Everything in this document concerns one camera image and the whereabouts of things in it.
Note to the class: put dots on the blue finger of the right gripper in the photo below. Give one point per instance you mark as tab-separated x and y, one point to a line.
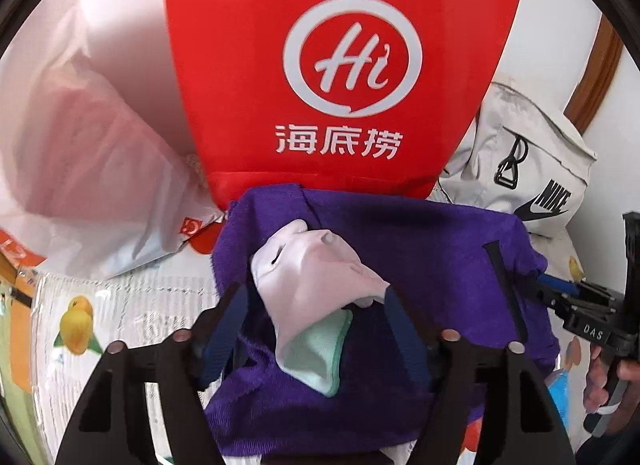
558	285

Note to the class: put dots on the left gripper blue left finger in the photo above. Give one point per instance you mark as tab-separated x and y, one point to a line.
214	335

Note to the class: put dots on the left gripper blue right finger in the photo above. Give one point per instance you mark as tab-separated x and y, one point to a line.
418	356

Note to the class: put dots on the white cotton glove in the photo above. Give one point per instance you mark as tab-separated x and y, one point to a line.
305	275

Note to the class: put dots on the mint green cloth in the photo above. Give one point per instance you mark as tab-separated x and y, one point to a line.
313	355

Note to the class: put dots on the blue tissue pack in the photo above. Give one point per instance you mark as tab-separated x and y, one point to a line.
557	384

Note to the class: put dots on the purple towel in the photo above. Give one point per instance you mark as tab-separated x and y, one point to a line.
496	245

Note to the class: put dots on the grey Nike waist bag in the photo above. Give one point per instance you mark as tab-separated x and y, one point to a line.
523	156

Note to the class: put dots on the fruit print tablecloth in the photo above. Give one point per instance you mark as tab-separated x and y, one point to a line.
100	344

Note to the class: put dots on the white Miniso plastic bag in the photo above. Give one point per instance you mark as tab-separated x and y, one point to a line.
88	188

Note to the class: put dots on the red Haidilao paper bag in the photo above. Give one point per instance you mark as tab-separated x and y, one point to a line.
367	96

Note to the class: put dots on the brown wooden door frame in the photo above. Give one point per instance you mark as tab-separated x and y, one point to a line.
597	78

